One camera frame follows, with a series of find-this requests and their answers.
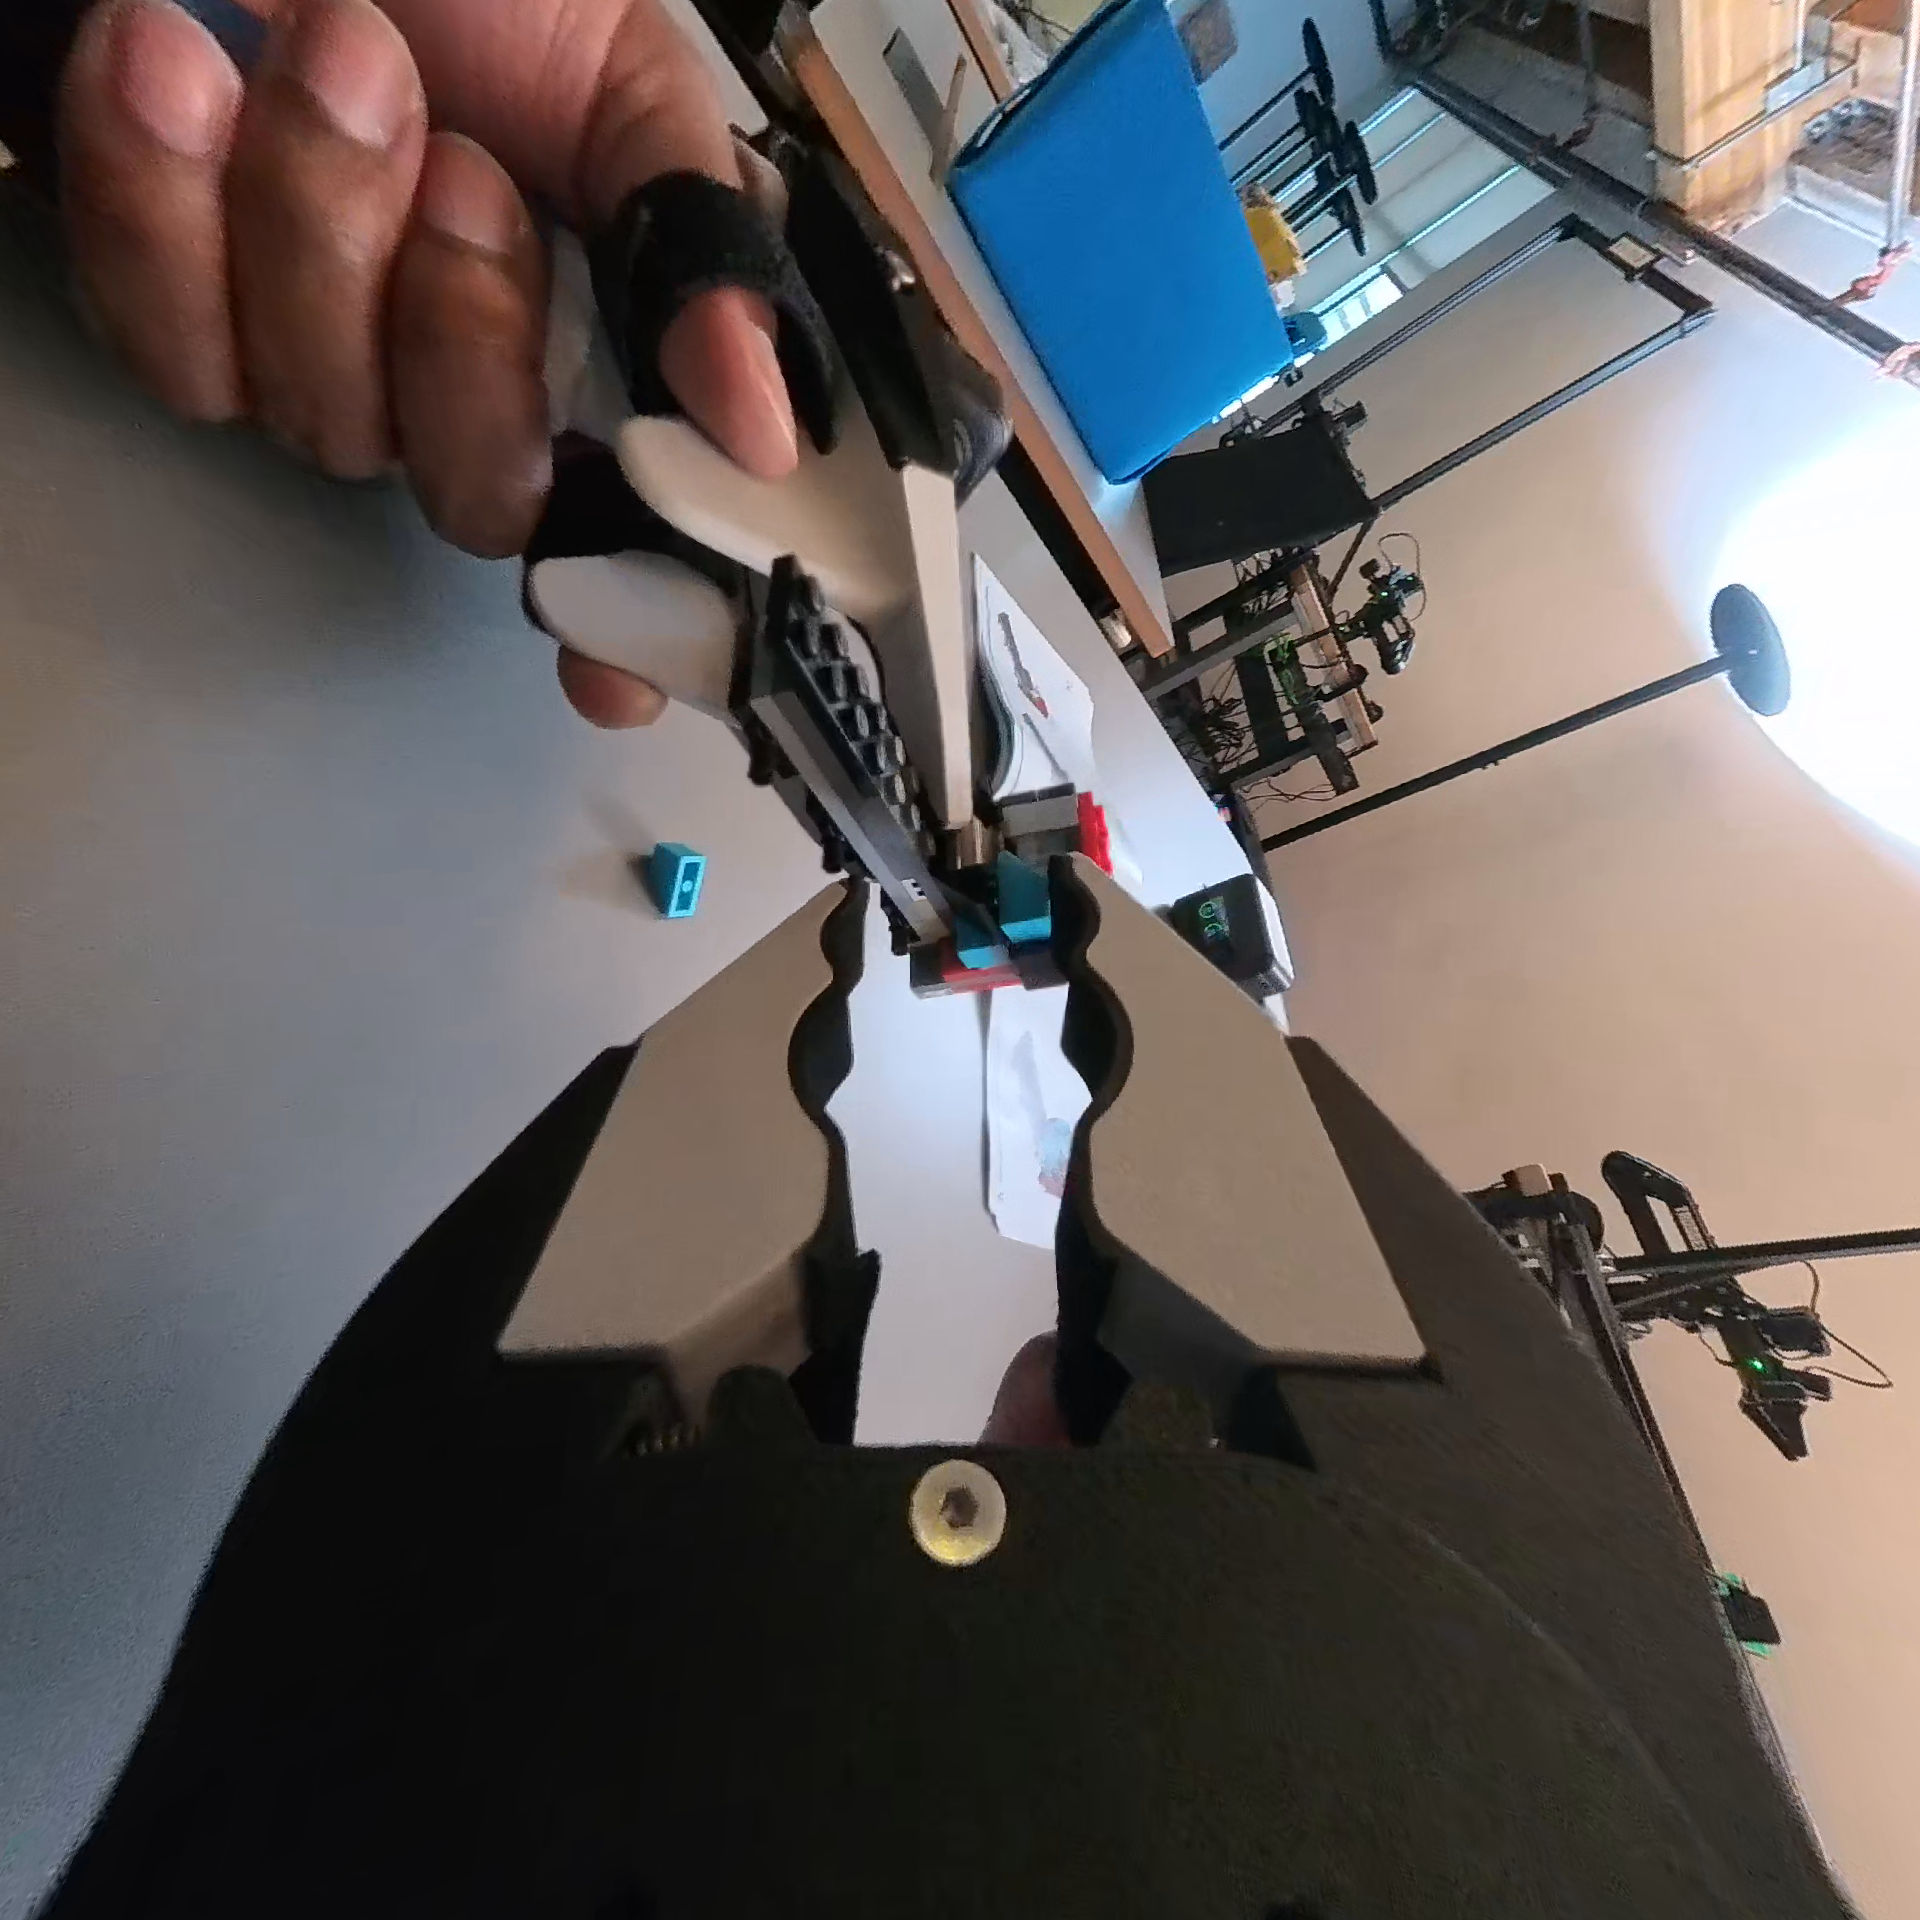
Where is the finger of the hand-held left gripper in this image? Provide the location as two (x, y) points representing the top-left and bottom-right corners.
(619, 411), (977, 839)
(531, 556), (750, 720)

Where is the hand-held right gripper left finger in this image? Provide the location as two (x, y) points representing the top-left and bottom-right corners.
(497, 877), (884, 1446)

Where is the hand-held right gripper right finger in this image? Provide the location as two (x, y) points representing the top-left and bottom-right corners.
(1047, 855), (1432, 1446)

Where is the long black toy brick assembly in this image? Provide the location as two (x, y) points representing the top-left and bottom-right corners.
(728, 556), (1073, 1000)

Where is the instruction booklet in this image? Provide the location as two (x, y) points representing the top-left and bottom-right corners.
(967, 551), (1104, 1255)

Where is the grey desk wooden edge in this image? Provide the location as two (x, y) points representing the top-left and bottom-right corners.
(781, 0), (1180, 664)

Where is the person's left hand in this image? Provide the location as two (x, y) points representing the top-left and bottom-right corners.
(50, 0), (804, 732)

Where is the blue fabric box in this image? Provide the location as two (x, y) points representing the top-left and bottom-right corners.
(948, 0), (1296, 487)

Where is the black panel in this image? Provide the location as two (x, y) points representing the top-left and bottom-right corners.
(1144, 411), (1384, 579)

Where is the black equipment cart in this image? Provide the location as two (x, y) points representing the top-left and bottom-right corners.
(1149, 556), (1384, 807)

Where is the black metal stand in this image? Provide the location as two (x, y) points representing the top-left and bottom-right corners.
(1262, 583), (1795, 859)

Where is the black cabled device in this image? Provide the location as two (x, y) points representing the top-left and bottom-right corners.
(1169, 877), (1296, 1000)

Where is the black tube frame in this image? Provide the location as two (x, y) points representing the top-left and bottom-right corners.
(1276, 209), (1719, 512)

